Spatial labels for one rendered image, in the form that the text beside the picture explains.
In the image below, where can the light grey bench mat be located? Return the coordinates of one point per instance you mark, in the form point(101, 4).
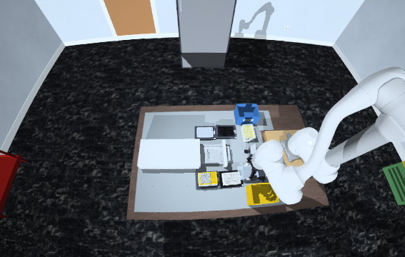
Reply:
point(174, 190)

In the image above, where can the blue open-top bin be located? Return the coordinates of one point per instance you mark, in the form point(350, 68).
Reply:
point(244, 111)

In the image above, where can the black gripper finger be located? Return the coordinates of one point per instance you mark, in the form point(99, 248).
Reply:
point(253, 175)
point(248, 162)

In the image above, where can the yellow bin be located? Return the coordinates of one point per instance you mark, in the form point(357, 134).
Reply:
point(260, 194)

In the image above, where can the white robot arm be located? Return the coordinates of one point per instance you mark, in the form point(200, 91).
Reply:
point(384, 89)

